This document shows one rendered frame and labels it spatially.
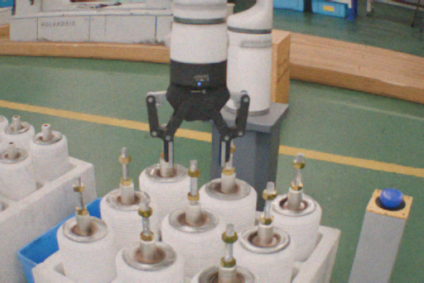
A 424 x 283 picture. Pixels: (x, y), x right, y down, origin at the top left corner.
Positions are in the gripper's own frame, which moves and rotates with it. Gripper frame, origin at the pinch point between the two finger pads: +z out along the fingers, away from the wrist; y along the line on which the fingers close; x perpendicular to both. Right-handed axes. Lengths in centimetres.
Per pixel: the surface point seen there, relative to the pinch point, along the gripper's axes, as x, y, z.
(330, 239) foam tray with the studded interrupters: 3.2, 23.1, 17.5
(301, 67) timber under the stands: 167, 55, 30
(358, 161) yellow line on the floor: 75, 55, 36
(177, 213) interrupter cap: 1.5, -2.7, 10.2
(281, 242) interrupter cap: -7.7, 11.6, 10.0
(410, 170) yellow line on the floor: 66, 72, 36
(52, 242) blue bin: 15.4, -28.8, 26.5
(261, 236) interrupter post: -7.0, 8.7, 9.1
